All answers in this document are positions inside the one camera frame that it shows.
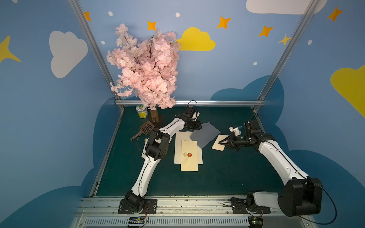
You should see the brown letter paper front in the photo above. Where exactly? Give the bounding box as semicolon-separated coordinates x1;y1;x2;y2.
212;135;228;151

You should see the cream paper sheet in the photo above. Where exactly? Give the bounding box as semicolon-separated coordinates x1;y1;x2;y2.
174;131;203;164

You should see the grey envelope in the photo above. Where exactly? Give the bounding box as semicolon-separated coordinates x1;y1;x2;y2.
190;122;221;149

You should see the yellow envelope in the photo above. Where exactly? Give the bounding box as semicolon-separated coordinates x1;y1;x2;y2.
181;141;198;172

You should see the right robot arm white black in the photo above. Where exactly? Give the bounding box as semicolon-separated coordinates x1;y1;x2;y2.
219;120;323;217

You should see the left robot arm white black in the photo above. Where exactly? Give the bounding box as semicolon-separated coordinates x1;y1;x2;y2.
121;106;202;213

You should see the brown slotted scoop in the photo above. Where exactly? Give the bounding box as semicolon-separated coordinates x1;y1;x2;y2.
130;121;155;141

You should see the yellow green tin can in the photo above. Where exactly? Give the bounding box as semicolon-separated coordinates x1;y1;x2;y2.
136;104;148;119

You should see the pink cherry blossom tree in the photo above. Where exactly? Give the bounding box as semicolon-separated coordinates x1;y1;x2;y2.
106;24;180;111

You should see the back horizontal aluminium bar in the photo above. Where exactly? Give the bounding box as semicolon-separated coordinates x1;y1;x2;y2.
116;100;265;106

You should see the right small circuit board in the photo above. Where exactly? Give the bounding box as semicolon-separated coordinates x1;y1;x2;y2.
248;217;263;228

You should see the small circuit board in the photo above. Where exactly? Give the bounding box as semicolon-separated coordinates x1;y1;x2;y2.
248;217;263;228
127;217;146;228

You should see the left small circuit board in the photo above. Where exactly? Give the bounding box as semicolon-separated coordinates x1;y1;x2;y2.
127;217;146;228

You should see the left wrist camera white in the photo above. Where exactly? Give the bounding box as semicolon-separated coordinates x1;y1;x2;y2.
191;111;200;121

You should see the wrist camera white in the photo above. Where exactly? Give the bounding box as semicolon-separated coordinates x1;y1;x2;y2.
191;111;200;121
229;126;242;137

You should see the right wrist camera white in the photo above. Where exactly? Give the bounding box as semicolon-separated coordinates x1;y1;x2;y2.
229;126;242;137

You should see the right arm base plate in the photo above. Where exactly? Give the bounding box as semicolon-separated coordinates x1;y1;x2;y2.
230;195;271;214

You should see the left aluminium frame post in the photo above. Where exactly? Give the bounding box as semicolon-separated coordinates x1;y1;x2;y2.
67;0;125;112

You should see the aluminium frame post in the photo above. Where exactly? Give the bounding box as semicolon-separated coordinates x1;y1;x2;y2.
67;0;125;112
253;0;320;114

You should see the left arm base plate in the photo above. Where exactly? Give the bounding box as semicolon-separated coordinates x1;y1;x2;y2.
117;199;158;214

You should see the aluminium rail base frame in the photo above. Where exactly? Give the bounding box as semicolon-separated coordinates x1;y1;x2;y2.
71;195;317;228

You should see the right aluminium frame post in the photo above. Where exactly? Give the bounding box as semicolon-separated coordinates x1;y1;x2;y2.
253;0;320;114

